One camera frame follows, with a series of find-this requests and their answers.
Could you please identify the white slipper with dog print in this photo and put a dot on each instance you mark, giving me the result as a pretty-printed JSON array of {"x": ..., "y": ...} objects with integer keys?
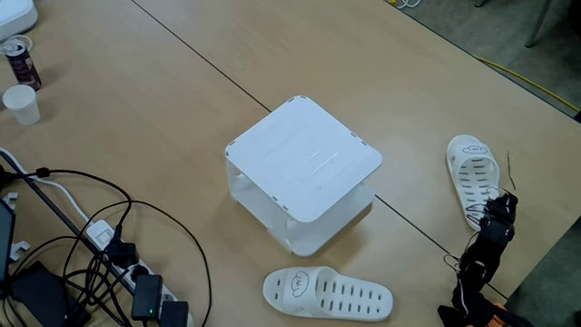
[
  {"x": 279, "y": 290},
  {"x": 454, "y": 150}
]

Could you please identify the white two-tier shoe rack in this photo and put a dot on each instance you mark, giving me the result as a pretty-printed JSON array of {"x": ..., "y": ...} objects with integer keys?
[{"x": 304, "y": 159}]

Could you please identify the thin dark twig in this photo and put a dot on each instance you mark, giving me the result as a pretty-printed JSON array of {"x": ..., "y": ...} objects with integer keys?
[{"x": 510, "y": 170}]

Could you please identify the grey chair leg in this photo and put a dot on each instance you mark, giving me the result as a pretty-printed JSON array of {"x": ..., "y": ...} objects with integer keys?
[{"x": 538, "y": 25}]

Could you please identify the black power adapter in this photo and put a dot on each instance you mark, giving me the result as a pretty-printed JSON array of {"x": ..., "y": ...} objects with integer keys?
[{"x": 174, "y": 314}]

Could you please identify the black adapter with green light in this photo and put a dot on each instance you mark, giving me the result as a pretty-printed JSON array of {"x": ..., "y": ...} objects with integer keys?
[{"x": 146, "y": 295}]

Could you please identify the black power plug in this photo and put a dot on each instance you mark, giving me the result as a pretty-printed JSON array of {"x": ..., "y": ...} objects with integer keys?
[{"x": 121, "y": 253}]

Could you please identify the white power strip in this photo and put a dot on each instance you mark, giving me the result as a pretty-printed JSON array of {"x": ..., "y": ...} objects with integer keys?
[{"x": 101, "y": 234}]

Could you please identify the black flat power brick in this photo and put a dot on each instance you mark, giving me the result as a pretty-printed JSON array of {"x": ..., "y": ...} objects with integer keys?
[{"x": 41, "y": 295}]

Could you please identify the white paper cup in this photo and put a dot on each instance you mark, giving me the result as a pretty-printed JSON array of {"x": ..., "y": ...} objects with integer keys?
[{"x": 20, "y": 106}]

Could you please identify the dark laptop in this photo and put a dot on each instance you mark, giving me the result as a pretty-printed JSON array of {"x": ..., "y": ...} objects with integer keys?
[{"x": 5, "y": 236}]

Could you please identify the dark purple drink can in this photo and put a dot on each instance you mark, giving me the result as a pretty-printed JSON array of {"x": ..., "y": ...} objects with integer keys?
[{"x": 23, "y": 68}]

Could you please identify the white flat device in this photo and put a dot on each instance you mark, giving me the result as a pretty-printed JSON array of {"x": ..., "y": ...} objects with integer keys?
[{"x": 13, "y": 18}]

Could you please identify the white printed plastic bracket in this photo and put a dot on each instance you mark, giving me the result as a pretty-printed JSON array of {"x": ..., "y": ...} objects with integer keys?
[
  {"x": 20, "y": 247},
  {"x": 10, "y": 198}
]

